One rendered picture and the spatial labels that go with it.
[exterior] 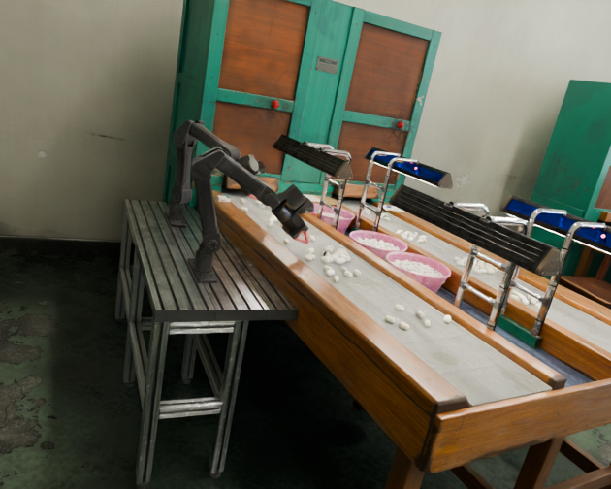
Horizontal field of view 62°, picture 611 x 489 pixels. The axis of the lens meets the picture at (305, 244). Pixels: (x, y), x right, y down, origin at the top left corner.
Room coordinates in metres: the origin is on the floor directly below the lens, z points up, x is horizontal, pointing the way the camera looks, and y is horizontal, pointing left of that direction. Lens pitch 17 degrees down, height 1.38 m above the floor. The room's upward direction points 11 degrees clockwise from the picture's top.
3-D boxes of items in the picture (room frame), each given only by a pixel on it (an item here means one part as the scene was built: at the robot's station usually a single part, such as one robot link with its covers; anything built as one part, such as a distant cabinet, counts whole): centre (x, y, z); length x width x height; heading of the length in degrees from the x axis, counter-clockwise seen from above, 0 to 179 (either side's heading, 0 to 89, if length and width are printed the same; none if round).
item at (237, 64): (3.11, 0.18, 1.31); 1.36 x 0.55 x 0.95; 121
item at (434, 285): (1.99, -0.47, 0.72); 0.27 x 0.27 x 0.10
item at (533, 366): (2.00, -0.27, 0.71); 1.81 x 0.05 x 0.11; 31
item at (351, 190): (3.01, -0.24, 0.83); 0.30 x 0.06 x 0.07; 121
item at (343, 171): (2.31, 0.06, 1.08); 0.62 x 0.08 x 0.07; 31
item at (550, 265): (1.49, -0.45, 1.08); 0.62 x 0.08 x 0.07; 31
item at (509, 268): (1.52, -0.52, 0.90); 0.20 x 0.19 x 0.45; 31
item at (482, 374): (1.91, -0.12, 0.73); 1.81 x 0.30 x 0.02; 31
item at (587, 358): (2.17, -0.54, 0.71); 1.81 x 0.05 x 0.11; 31
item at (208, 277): (1.71, 0.35, 0.71); 0.20 x 0.07 x 0.08; 26
